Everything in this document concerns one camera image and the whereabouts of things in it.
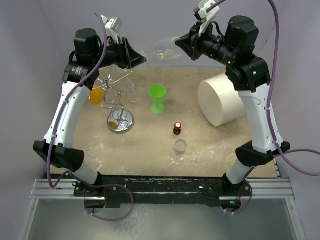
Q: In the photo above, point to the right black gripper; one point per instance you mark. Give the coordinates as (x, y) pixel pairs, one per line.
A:
(192, 42)

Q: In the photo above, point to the orange plastic wine glass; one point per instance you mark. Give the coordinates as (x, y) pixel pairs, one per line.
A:
(96, 95)

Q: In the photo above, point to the small red capped bottle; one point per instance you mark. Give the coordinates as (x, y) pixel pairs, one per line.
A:
(177, 128)

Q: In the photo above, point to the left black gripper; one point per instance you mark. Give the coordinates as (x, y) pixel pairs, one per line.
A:
(127, 55)

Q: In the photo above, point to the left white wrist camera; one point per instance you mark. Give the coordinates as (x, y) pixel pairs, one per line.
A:
(112, 27)

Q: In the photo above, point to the clear wine glass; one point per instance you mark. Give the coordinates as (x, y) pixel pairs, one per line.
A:
(128, 85)
(177, 157)

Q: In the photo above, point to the clear wine glass front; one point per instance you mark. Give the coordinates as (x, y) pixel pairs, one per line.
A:
(177, 157)

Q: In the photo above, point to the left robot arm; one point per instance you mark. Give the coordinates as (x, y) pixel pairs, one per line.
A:
(90, 54)

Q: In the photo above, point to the green plastic wine glass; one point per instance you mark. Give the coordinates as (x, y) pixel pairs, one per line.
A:
(157, 93)

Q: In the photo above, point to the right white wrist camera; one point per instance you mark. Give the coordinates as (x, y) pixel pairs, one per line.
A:
(205, 12)

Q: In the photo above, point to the white cylindrical container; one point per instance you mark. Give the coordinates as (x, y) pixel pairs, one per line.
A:
(219, 101)

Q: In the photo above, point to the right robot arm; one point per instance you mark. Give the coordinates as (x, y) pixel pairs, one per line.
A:
(251, 79)

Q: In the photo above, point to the clear glass with red item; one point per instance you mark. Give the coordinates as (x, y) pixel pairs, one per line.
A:
(165, 49)

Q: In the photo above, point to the silver wire glass rack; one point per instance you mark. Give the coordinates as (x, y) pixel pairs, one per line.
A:
(119, 120)

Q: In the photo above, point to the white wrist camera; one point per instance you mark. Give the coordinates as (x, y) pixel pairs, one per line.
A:
(205, 12)
(112, 27)

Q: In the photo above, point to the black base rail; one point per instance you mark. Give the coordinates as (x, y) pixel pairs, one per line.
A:
(165, 190)

